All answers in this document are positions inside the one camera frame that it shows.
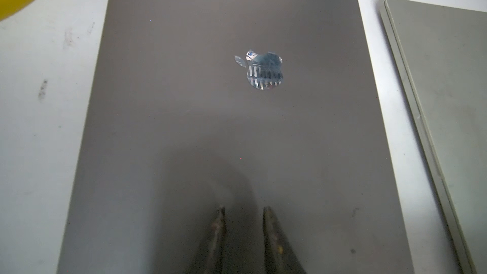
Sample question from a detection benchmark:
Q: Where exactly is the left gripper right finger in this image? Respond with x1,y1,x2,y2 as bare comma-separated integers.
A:
263,206,306,274

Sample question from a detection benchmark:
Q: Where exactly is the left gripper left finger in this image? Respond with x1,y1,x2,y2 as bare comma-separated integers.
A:
185,207,227,274

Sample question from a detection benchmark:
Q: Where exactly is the dark grey laptop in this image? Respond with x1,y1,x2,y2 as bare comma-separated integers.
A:
58,0,413,273

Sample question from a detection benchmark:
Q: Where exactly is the silver laptop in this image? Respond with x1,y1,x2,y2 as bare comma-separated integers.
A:
380,0,486,273

